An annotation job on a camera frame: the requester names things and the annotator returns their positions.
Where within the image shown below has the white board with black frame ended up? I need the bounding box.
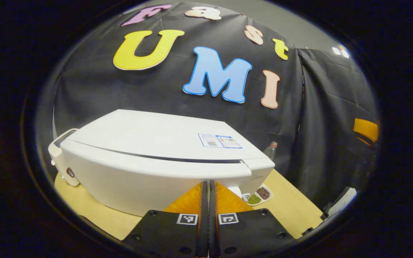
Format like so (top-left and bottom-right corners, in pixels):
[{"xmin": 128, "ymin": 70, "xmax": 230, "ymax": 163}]
[{"xmin": 321, "ymin": 186, "xmax": 357, "ymax": 220}]

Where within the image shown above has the white divided dish of beans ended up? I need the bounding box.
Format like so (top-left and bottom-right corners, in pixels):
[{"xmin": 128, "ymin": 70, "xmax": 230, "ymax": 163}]
[{"xmin": 242, "ymin": 185, "xmax": 274, "ymax": 206}]

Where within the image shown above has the white microwave oven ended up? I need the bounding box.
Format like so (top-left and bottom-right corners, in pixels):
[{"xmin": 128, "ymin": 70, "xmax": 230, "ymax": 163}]
[{"xmin": 60, "ymin": 109, "xmax": 276, "ymax": 217}]

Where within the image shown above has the clear bottle with red label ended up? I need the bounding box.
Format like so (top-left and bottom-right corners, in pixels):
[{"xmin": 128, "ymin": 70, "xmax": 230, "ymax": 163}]
[{"xmin": 263, "ymin": 141, "xmax": 279, "ymax": 161}]

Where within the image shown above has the white toaster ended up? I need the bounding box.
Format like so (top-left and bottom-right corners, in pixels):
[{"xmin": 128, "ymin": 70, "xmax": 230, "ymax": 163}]
[{"xmin": 48, "ymin": 128, "xmax": 81, "ymax": 187}]

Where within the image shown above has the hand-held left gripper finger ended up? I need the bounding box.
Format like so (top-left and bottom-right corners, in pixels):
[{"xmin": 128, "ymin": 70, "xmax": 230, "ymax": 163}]
[
  {"xmin": 122, "ymin": 181, "xmax": 209, "ymax": 257},
  {"xmin": 209, "ymin": 180, "xmax": 296, "ymax": 257}
]

